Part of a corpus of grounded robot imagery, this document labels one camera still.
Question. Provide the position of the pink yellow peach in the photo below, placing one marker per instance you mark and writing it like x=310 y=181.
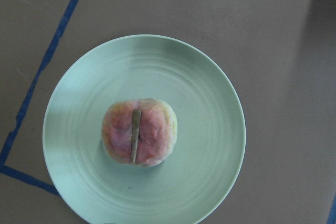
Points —
x=157 y=131

